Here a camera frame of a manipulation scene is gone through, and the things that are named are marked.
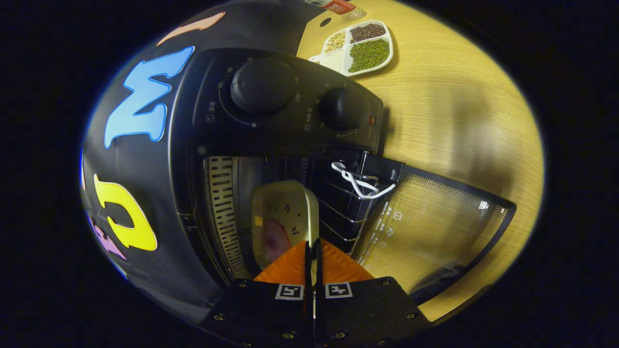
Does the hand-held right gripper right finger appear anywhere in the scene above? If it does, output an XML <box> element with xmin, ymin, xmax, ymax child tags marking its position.
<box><xmin>315</xmin><ymin>239</ymin><xmax>432</xmax><ymax>348</ymax></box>

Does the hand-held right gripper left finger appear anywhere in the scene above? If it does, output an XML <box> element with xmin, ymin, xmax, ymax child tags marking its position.
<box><xmin>199</xmin><ymin>239</ymin><xmax>314</xmax><ymax>348</ymax></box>

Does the pink food slice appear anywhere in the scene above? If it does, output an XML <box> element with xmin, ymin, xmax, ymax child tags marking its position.
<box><xmin>264</xmin><ymin>220</ymin><xmax>294</xmax><ymax>264</ymax></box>

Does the cream rectangular food tray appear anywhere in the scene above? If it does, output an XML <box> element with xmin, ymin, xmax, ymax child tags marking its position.
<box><xmin>251</xmin><ymin>180</ymin><xmax>320</xmax><ymax>271</ymax></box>

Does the black electric oven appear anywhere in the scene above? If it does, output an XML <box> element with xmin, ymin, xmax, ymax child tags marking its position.
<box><xmin>167</xmin><ymin>47</ymin><xmax>517</xmax><ymax>305</ymax></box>

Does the black oven knob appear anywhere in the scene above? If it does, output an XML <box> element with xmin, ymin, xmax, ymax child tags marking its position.
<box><xmin>230</xmin><ymin>58</ymin><xmax>298</xmax><ymax>115</ymax></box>
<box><xmin>319</xmin><ymin>87</ymin><xmax>371</xmax><ymax>131</ymax></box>

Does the black backdrop cloth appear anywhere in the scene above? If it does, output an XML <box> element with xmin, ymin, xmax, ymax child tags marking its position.
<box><xmin>80</xmin><ymin>0</ymin><xmax>329</xmax><ymax>324</ymax></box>

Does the white divided bean dish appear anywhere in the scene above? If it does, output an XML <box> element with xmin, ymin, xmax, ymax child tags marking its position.
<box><xmin>309</xmin><ymin>19</ymin><xmax>394</xmax><ymax>77</ymax></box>

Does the clear plastic water bottle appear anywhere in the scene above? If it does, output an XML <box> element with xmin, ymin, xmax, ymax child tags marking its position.
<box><xmin>305</xmin><ymin>0</ymin><xmax>368</xmax><ymax>20</ymax></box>

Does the oven wire rack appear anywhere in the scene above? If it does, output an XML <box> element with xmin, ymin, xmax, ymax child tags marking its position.
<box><xmin>312</xmin><ymin>176</ymin><xmax>380</xmax><ymax>254</ymax></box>

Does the white cord loop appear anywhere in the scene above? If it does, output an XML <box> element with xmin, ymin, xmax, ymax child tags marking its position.
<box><xmin>331</xmin><ymin>161</ymin><xmax>397</xmax><ymax>200</ymax></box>

